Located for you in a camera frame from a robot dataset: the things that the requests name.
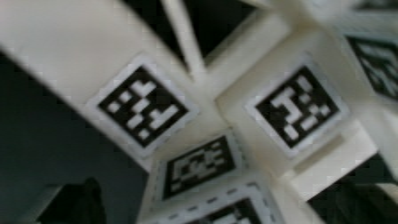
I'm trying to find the white chair back plate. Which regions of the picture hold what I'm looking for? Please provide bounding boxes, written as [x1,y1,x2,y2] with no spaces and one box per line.
[0,0,398,198]

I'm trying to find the small tagged cube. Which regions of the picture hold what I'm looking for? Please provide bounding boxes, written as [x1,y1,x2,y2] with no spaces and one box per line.
[333,0,398,104]

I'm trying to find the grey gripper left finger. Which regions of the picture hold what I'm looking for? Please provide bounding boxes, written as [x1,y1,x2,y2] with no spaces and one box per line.
[17,178,107,224]

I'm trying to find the white tagged cube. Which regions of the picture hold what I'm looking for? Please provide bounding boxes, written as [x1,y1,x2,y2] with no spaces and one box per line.
[138,130,310,224]

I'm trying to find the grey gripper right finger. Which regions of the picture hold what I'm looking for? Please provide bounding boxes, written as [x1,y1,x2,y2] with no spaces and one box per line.
[310,183,398,224]

